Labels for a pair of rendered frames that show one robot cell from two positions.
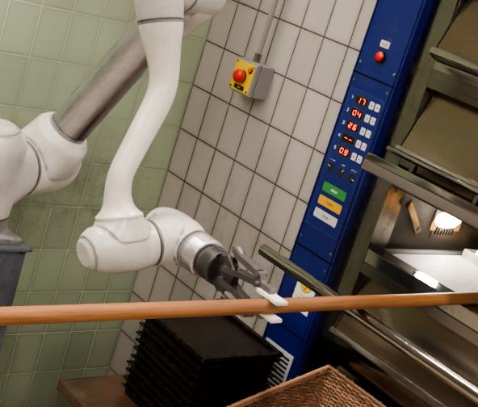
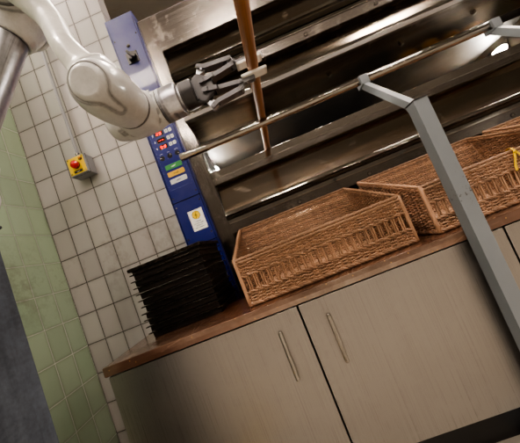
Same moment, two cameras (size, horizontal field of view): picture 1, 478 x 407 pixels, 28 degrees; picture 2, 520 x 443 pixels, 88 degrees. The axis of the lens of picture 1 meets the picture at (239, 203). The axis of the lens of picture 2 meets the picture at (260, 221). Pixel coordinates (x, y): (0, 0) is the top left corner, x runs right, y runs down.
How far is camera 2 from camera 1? 1.83 m
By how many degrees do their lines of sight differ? 47
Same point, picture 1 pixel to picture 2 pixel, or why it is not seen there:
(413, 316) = (252, 177)
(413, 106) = not seen: hidden behind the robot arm
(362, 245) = (205, 175)
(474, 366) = (293, 164)
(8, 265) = not seen: outside the picture
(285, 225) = (159, 209)
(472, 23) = (177, 60)
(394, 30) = (145, 83)
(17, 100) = not seen: outside the picture
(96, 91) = not seen: outside the picture
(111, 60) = not seen: outside the picture
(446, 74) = not seen: hidden behind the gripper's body
